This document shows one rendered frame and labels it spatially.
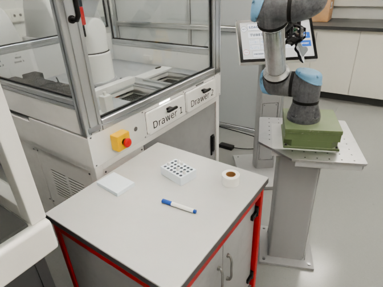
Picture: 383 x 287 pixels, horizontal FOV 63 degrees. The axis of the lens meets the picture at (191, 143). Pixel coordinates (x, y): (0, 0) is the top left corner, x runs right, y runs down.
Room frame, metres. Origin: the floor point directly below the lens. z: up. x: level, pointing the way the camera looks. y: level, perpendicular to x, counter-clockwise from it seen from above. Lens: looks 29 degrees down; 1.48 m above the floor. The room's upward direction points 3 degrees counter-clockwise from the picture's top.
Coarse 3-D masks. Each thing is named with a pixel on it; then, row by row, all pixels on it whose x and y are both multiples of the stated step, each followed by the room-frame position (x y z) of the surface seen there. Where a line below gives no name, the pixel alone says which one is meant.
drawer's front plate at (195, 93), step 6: (204, 84) 1.72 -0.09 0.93; (210, 84) 1.76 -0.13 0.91; (192, 90) 1.63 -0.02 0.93; (198, 90) 1.66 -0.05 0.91; (210, 90) 1.76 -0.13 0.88; (186, 96) 1.58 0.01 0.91; (192, 96) 1.61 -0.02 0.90; (198, 96) 1.66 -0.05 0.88; (204, 96) 1.71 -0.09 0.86; (210, 96) 1.76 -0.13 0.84; (186, 102) 1.58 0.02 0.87; (192, 102) 1.61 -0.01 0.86; (204, 102) 1.71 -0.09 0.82; (186, 108) 1.58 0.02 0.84; (192, 108) 1.61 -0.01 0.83
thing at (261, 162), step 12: (264, 96) 2.16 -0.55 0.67; (276, 96) 2.16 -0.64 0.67; (264, 108) 2.16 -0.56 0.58; (276, 108) 2.16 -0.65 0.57; (240, 156) 2.38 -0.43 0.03; (252, 156) 2.37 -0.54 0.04; (264, 156) 2.16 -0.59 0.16; (240, 168) 2.19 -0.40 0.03; (252, 168) 2.17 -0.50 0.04; (264, 168) 2.16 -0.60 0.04
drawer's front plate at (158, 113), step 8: (184, 96) 1.55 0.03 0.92; (168, 104) 1.44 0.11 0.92; (176, 104) 1.50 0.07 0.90; (184, 104) 1.55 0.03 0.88; (152, 112) 1.35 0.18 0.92; (160, 112) 1.39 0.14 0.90; (176, 112) 1.49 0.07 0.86; (184, 112) 1.55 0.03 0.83; (152, 120) 1.34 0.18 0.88; (168, 120) 1.44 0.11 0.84; (152, 128) 1.34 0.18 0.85; (160, 128) 1.38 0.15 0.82
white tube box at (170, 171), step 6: (174, 162) 1.10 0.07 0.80; (162, 168) 1.06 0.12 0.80; (168, 168) 1.06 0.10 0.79; (174, 168) 1.06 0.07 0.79; (180, 168) 1.06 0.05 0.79; (186, 168) 1.06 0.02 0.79; (192, 168) 1.05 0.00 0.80; (162, 174) 1.06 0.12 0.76; (168, 174) 1.04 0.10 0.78; (174, 174) 1.01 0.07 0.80; (180, 174) 1.01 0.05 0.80; (186, 174) 1.00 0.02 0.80; (192, 174) 1.02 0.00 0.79; (174, 180) 1.01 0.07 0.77; (180, 180) 0.98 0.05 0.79; (186, 180) 1.00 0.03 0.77
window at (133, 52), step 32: (96, 0) 1.22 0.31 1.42; (128, 0) 1.34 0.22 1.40; (160, 0) 1.50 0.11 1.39; (192, 0) 1.70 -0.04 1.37; (96, 32) 1.20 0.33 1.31; (128, 32) 1.33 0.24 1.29; (160, 32) 1.49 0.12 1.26; (192, 32) 1.69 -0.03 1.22; (96, 64) 1.18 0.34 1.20; (128, 64) 1.31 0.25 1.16; (160, 64) 1.47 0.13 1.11; (192, 64) 1.68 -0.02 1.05; (96, 96) 1.15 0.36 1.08; (128, 96) 1.29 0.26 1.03
